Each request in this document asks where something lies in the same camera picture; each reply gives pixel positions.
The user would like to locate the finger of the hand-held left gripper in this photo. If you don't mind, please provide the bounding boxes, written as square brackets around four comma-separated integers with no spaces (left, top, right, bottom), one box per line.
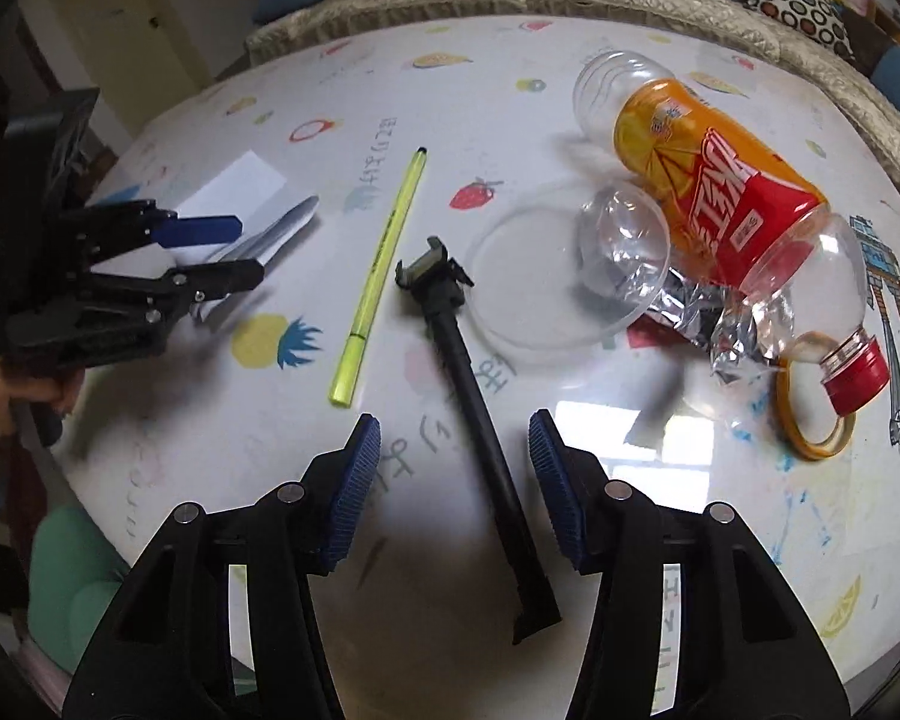
[7,259,265,374]
[82,199,242,271]

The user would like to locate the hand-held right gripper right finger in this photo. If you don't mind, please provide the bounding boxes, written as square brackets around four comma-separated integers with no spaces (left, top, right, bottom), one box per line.
[527,409,852,720]

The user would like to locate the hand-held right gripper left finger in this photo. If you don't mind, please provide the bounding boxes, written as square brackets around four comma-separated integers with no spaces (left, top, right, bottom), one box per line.
[61,412,383,720]

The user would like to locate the white paper sheets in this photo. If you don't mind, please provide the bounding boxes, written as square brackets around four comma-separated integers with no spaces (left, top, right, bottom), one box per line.
[169,150,320,323]

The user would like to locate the black long-handled tool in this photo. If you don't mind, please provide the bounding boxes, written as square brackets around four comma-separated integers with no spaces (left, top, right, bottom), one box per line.
[394,236,563,646]

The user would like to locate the yellow highlighter pen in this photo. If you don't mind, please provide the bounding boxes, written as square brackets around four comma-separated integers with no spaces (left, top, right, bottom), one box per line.
[328,146,430,407]

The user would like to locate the cream door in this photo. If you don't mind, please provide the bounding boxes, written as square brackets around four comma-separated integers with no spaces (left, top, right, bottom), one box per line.
[51,0,200,102]

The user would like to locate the clear round plastic lid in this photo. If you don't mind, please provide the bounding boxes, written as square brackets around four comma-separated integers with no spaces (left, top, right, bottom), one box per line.
[465,180,672,350]

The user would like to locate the silver foil wrapper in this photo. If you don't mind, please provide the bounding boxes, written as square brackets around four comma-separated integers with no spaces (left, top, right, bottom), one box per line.
[630,270,796,387]

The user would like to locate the yellow tape roll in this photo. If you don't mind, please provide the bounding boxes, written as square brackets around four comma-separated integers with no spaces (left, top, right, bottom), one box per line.
[776,331,857,461]

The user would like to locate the clear plastic cup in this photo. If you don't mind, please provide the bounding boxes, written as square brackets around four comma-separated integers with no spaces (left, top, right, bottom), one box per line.
[577,186,672,316]

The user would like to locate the green stool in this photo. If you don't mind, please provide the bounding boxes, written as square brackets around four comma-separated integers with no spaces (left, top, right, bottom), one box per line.
[28,502,132,676]

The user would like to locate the plastic bottle orange label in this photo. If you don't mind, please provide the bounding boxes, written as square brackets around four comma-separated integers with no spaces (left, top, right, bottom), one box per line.
[572,50,890,417]

